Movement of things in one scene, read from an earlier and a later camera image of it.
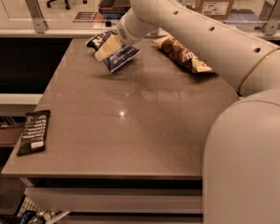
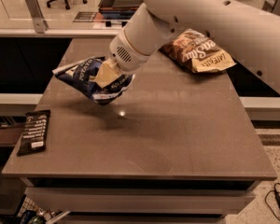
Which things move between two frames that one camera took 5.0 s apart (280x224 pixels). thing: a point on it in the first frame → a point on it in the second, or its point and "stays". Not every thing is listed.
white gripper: (126, 35) → (123, 54)
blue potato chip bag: (119, 59) → (81, 77)
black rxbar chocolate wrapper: (35, 133) stays
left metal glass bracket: (40, 23) stays
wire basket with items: (31, 214) stays
